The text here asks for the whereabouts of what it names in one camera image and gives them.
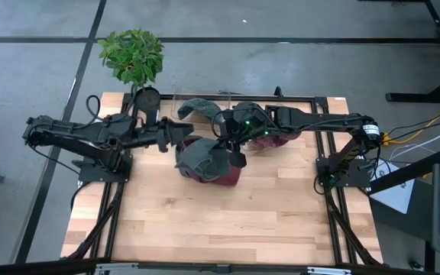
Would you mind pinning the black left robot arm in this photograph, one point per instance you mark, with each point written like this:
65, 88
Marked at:
71, 131

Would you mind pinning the black round plant pot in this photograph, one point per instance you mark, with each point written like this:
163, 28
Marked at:
147, 100

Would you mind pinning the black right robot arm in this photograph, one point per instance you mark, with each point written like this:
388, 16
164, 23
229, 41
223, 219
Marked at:
319, 118

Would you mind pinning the maroon baseball cap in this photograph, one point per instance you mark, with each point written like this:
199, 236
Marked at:
227, 179
277, 142

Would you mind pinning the green leafy potted plant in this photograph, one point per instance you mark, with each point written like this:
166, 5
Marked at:
132, 57

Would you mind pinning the silver metal bracket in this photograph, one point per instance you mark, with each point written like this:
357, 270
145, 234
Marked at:
329, 271
117, 269

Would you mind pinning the black slanted desk bar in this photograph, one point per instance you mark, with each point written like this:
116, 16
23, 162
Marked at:
411, 172

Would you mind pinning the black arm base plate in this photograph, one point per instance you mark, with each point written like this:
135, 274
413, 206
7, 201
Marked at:
90, 173
357, 179

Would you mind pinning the black aluminium frame rail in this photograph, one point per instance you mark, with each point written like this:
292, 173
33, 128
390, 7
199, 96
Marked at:
109, 229
204, 96
332, 229
52, 267

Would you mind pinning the black desk foot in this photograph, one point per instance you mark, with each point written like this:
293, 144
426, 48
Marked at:
415, 97

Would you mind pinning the white box with logo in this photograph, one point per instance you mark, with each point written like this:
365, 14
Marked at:
395, 195

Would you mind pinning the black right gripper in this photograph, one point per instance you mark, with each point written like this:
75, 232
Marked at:
237, 141

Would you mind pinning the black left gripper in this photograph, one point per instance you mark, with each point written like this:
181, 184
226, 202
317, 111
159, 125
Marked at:
178, 131

